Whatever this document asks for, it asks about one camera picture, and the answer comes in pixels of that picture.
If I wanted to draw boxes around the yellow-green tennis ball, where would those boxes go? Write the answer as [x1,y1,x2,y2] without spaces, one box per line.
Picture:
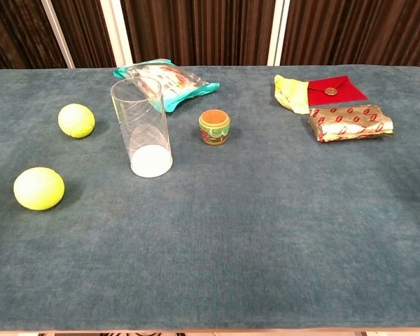
[13,167,66,211]
[57,103,96,139]

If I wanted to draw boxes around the clear plastic cup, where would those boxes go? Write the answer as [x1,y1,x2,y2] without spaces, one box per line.
[109,77,174,179]

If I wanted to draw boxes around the small orange patterned cup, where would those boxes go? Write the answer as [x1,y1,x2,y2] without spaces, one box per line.
[198,108,231,146]

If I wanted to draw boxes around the blue velvet tablecloth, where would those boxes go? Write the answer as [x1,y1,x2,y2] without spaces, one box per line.
[0,64,420,332]

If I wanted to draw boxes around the teal snack bag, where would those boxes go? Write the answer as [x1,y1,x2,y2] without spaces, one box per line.
[112,58,221,113]

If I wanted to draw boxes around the crumpled yellow wrapper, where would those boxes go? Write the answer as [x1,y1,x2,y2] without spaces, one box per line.
[274,74,310,116]

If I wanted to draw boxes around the dark brown curtain panel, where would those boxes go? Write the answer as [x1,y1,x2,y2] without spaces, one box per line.
[0,0,68,70]
[51,0,117,69]
[121,0,277,67]
[281,0,420,71]

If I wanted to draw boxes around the gold foil package red print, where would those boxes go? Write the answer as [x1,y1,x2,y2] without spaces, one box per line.
[308,104,395,144]

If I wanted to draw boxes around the red envelope with gold seal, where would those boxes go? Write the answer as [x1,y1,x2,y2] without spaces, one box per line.
[307,75,368,106]

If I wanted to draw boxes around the white partition post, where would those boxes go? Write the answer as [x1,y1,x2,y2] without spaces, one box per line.
[99,0,134,68]
[41,0,76,69]
[267,0,290,67]

